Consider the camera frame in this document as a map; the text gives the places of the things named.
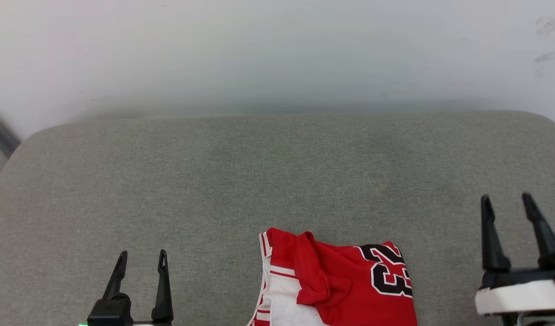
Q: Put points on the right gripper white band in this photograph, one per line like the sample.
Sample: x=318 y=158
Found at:
x=522 y=294

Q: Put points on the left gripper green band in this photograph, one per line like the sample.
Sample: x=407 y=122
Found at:
x=110 y=312

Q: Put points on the red and white basketball jersey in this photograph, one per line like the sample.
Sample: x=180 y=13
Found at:
x=341 y=280

